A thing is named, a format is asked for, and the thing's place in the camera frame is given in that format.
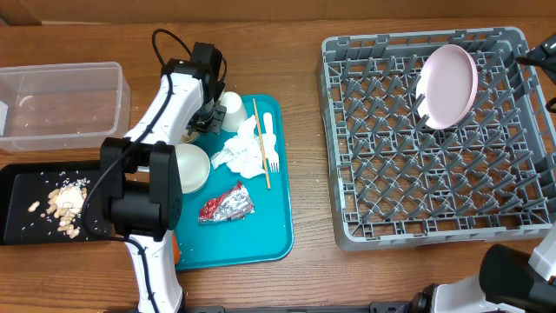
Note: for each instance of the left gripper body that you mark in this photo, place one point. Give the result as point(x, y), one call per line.
point(202, 116)

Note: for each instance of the white bowl with peanuts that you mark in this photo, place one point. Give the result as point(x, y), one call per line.
point(193, 165)

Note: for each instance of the silver red foil wrapper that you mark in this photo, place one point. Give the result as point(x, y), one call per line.
point(234, 204)

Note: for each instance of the pink round plate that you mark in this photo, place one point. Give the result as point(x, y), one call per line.
point(449, 83)

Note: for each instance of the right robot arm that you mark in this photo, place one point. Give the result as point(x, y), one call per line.
point(508, 280)

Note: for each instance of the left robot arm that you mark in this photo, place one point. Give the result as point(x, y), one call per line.
point(139, 188)

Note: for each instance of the black plastic waste bin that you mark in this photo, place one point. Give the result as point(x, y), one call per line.
point(25, 189)

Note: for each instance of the grey dishwasher rack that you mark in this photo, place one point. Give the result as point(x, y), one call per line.
point(395, 182)

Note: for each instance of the white plastic cup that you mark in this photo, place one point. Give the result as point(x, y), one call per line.
point(236, 112)

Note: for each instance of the grey bowl with rice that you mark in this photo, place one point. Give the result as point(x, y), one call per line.
point(189, 137)

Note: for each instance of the wooden chopstick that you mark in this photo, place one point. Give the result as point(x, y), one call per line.
point(263, 153)

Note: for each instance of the crumpled white napkin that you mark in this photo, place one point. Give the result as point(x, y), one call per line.
point(242, 152)

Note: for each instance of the white plastic fork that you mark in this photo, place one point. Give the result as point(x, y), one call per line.
point(272, 155)

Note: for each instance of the orange carrot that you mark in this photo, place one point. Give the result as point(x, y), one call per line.
point(176, 249)

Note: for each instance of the clear plastic storage bin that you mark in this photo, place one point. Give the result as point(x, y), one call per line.
point(63, 106)

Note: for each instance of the pile of peanuts and rice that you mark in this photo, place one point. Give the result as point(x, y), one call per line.
point(60, 211)

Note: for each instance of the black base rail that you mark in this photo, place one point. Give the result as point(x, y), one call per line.
point(299, 309)

